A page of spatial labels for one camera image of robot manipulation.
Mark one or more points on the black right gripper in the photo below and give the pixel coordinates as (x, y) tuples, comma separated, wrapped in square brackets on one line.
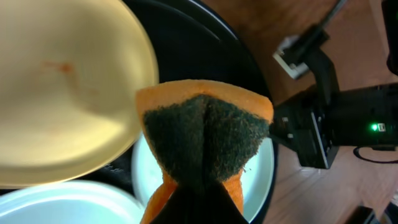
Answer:
[(298, 125)]

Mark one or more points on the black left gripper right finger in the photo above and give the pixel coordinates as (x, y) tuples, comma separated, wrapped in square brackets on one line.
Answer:
[(219, 208)]

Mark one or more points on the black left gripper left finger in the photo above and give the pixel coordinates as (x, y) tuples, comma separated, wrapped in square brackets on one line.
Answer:
[(180, 208)]

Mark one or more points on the pale green plate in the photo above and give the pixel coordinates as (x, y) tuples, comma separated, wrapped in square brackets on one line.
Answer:
[(257, 178)]

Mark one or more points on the orange green sponge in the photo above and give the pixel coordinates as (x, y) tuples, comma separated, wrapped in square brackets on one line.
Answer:
[(201, 132)]

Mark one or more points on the pale blue plate front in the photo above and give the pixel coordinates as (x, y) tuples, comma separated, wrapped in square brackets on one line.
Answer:
[(77, 201)]

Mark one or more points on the yellow plate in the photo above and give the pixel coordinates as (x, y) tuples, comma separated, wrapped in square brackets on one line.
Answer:
[(70, 70)]

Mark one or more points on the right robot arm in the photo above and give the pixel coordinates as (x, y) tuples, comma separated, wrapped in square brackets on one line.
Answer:
[(365, 117)]

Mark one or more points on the round black tray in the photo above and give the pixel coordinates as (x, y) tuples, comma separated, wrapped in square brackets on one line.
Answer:
[(192, 42)]

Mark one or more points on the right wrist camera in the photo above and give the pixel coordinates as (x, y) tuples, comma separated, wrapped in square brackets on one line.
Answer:
[(298, 55)]

